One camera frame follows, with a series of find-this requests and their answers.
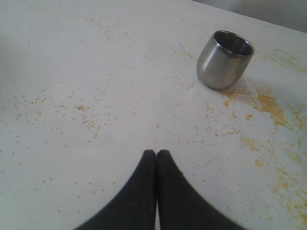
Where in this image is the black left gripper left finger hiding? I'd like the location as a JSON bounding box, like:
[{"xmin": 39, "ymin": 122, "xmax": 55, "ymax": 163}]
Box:
[{"xmin": 77, "ymin": 150, "xmax": 156, "ymax": 230}]

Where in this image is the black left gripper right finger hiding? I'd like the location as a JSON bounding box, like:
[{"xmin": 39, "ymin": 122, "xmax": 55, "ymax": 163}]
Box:
[{"xmin": 155, "ymin": 149, "xmax": 244, "ymax": 230}]

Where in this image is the stainless steel cup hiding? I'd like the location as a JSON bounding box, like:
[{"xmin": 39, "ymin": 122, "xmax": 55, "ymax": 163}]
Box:
[{"xmin": 196, "ymin": 30, "xmax": 255, "ymax": 90}]

